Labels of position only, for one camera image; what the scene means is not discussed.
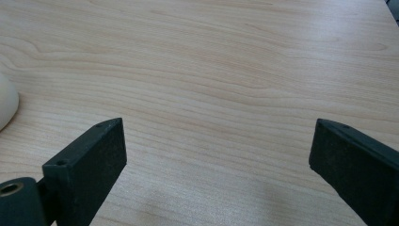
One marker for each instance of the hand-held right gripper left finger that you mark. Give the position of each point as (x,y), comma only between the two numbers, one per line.
(86,166)

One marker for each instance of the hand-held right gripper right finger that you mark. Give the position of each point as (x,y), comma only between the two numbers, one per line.
(360,169)

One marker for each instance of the cream rounded object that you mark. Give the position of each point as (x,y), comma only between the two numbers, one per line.
(6,102)

